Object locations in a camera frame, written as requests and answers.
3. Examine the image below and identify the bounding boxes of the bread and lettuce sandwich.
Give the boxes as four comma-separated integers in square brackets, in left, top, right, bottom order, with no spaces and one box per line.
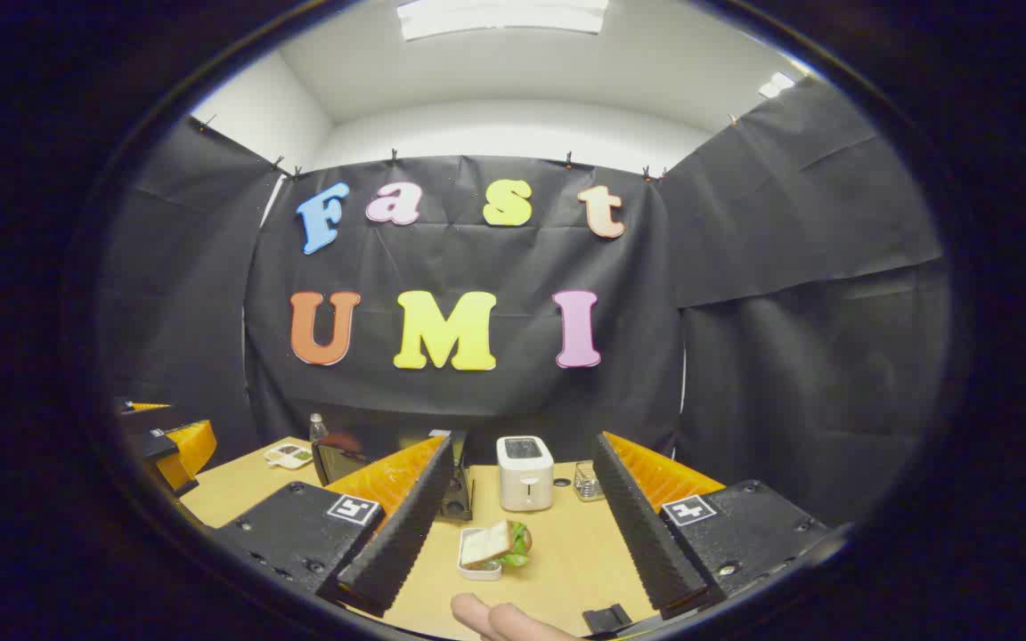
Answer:
[461,521,533,571]

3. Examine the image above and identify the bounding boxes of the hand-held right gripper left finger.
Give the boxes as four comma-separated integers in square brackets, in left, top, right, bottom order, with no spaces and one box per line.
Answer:
[210,434,456,617]

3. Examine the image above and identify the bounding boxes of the metal wire basket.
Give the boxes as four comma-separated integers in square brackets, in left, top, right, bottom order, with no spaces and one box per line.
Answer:
[574,460,606,502]

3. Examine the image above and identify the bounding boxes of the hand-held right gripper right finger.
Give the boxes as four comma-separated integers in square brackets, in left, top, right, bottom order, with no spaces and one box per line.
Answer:
[591,432,835,620]

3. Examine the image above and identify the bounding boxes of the white toaster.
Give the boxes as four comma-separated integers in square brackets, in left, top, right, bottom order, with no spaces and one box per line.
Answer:
[496,435,555,513]

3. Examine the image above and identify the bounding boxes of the white divided condiment dish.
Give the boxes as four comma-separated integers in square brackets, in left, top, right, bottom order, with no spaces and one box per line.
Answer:
[264,442,314,470]

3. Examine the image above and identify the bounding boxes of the black backdrop cloth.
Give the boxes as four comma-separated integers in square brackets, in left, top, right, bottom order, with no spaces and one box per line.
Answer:
[94,76,955,526]

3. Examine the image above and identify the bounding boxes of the white plastic sandwich holder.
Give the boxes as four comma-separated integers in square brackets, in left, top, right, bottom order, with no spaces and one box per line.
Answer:
[457,527,505,582]

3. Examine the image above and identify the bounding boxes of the black electric oven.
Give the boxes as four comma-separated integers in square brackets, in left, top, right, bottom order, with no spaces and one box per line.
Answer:
[313,430,476,523]

